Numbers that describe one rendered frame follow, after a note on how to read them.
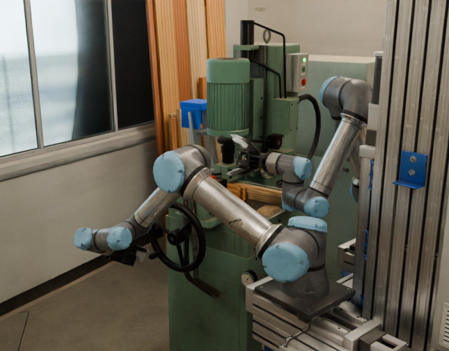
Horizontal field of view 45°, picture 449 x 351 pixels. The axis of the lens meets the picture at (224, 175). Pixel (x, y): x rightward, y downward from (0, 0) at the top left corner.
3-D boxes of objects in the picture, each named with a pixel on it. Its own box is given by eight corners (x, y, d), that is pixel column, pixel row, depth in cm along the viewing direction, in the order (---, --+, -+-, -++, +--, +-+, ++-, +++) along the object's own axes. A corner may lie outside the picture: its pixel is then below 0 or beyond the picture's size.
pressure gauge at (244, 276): (240, 289, 211) (240, 269, 208) (245, 285, 214) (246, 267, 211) (253, 294, 207) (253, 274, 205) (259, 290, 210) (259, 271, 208)
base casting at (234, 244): (164, 234, 239) (164, 214, 236) (239, 200, 283) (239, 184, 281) (248, 259, 213) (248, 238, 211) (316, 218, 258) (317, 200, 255)
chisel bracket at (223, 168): (214, 183, 230) (214, 164, 228) (233, 176, 241) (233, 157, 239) (227, 186, 226) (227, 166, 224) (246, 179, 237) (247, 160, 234)
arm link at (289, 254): (327, 244, 154) (184, 136, 168) (310, 264, 141) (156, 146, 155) (306, 274, 159) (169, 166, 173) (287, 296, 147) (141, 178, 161)
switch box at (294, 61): (284, 91, 236) (285, 53, 232) (295, 89, 244) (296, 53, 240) (296, 92, 233) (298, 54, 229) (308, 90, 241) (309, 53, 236)
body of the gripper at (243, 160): (236, 147, 197) (264, 152, 190) (248, 147, 204) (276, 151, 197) (234, 168, 198) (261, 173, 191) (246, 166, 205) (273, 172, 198)
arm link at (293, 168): (301, 184, 184) (303, 160, 182) (274, 179, 190) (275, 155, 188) (312, 180, 190) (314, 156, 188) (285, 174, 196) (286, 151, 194)
